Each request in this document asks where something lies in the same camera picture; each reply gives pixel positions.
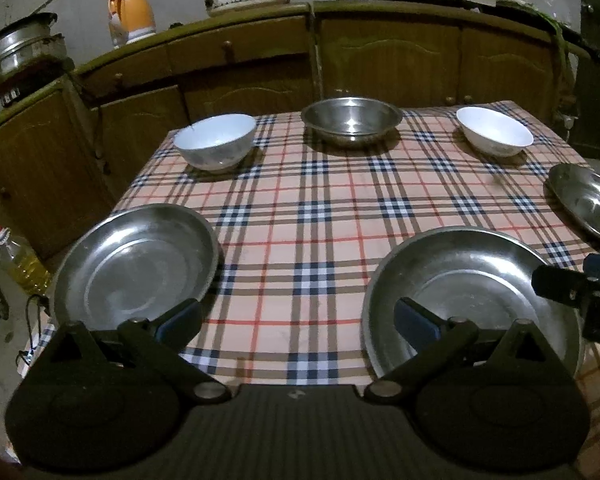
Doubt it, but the brown wooden cabinet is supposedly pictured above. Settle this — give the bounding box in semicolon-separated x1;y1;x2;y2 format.
0;0;555;258

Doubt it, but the steel steamer pot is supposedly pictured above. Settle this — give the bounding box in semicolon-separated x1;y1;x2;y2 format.
0;12;68;87

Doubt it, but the plaid checkered tablecloth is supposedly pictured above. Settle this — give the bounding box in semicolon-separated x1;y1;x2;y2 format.
17;100;600;476

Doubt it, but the cooking oil bottle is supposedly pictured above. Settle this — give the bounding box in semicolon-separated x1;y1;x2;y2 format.
0;226;52;296

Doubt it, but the steel plate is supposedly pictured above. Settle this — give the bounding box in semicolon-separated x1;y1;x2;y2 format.
48;204;220;330
362;226;583;377
547;164;600;239

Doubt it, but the wide white shallow bowl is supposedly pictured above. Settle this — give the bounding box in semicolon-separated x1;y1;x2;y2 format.
456;106;534;158

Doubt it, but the orange electric kettle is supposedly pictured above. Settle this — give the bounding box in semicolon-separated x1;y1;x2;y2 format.
107;0;156;49

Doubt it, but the small white deep bowl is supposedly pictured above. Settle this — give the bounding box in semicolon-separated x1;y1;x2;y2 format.
173;114;257;172

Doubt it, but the green cloth on cabinet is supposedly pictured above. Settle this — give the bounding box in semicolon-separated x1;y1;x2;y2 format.
498;0;576;122

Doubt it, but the small steel bowl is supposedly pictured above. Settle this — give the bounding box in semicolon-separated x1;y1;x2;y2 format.
301;96;403;148

